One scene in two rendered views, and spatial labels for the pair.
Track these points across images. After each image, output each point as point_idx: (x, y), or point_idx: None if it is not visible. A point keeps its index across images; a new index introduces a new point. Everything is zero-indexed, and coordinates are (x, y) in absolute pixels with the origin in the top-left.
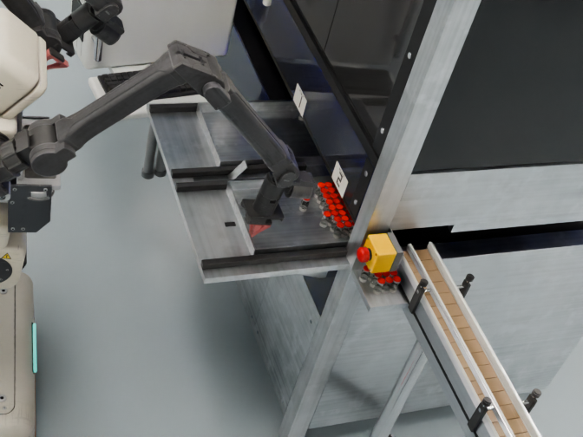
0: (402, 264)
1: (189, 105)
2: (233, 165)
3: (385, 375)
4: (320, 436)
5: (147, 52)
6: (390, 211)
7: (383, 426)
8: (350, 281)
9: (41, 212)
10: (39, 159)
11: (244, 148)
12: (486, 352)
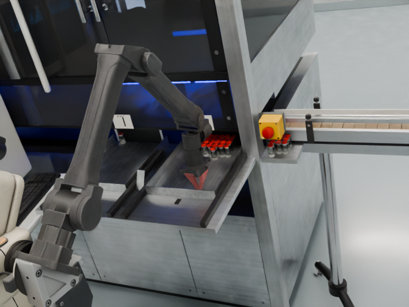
0: None
1: None
2: (132, 181)
3: (294, 227)
4: (291, 302)
5: None
6: (254, 98)
7: (336, 237)
8: (262, 168)
9: (84, 293)
10: (84, 212)
11: (121, 175)
12: (372, 114)
